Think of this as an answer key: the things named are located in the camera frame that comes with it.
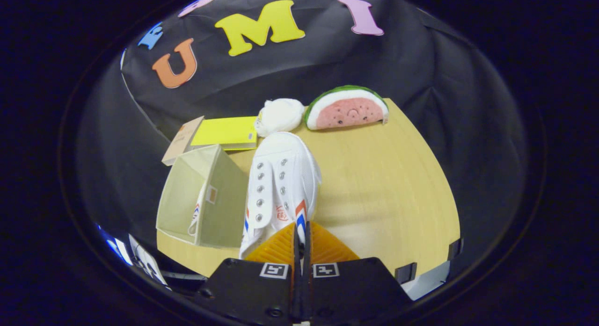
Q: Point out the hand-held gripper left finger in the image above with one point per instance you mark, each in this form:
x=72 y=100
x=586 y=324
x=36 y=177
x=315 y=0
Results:
x=248 y=293

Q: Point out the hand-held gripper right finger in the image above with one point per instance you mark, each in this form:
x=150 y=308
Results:
x=355 y=288

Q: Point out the beige fabric storage box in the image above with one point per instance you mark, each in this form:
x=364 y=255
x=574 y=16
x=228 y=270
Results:
x=224 y=213

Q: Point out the white striped canvas shoe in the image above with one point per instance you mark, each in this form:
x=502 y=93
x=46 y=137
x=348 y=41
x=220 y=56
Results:
x=281 y=176
x=194 y=220

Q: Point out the black table clamp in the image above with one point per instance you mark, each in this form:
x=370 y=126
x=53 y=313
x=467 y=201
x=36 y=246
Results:
x=405 y=272

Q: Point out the white device beside monitor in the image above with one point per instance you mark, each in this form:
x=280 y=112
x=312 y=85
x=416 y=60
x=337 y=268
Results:
x=147 y=260

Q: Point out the monitor screen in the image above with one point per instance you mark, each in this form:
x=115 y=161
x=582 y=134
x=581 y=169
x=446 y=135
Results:
x=112 y=246

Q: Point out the yellow book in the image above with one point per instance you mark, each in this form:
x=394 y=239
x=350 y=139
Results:
x=224 y=132

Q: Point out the tan cardboard booklet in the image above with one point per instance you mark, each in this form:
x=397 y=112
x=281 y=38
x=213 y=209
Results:
x=182 y=139

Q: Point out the watermelon slice plush toy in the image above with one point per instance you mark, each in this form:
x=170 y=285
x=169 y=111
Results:
x=348 y=111

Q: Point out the white plush toy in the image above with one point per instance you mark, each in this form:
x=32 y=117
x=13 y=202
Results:
x=281 y=115

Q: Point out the black backdrop cloth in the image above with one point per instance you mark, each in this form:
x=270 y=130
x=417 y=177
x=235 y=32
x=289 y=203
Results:
x=421 y=73

